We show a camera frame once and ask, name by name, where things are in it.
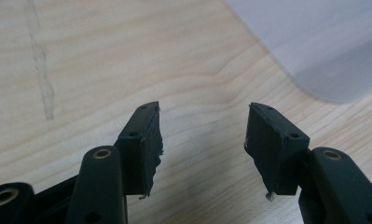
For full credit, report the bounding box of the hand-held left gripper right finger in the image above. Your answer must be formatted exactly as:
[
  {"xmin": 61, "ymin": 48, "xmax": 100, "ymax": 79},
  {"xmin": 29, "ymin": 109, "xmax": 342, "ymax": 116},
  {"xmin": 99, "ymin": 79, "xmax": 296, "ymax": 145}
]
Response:
[{"xmin": 243, "ymin": 102, "xmax": 311, "ymax": 200}]

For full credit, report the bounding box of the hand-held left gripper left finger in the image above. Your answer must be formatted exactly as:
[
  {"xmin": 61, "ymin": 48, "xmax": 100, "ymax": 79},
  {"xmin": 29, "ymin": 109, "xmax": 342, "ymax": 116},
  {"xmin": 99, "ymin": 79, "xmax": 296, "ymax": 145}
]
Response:
[{"xmin": 113, "ymin": 100, "xmax": 165, "ymax": 199}]

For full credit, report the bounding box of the translucent white plastic sheet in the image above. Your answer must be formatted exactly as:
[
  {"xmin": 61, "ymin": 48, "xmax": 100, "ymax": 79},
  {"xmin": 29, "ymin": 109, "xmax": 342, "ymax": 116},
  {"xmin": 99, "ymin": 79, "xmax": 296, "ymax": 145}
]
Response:
[{"xmin": 221, "ymin": 0, "xmax": 372, "ymax": 105}]

